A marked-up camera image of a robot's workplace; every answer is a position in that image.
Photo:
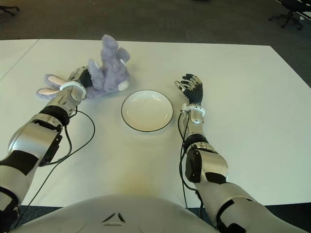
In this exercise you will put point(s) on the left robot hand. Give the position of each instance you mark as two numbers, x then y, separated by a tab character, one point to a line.
82	76

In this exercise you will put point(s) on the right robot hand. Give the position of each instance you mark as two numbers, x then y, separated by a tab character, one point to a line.
195	93

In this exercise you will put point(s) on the purple plush bunny doll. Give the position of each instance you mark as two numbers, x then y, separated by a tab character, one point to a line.
109	72

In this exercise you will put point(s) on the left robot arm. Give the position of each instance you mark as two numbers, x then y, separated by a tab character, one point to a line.
36	136

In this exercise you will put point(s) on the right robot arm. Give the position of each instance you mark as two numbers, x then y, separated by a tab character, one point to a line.
215	166

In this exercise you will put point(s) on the white plate black rim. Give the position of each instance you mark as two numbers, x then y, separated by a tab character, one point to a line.
147	111

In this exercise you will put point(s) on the black office chair base left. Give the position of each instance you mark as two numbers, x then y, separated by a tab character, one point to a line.
8	9

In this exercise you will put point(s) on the black office chair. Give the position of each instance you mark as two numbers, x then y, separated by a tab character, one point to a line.
289	15

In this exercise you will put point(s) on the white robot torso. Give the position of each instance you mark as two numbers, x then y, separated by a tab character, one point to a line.
116	213

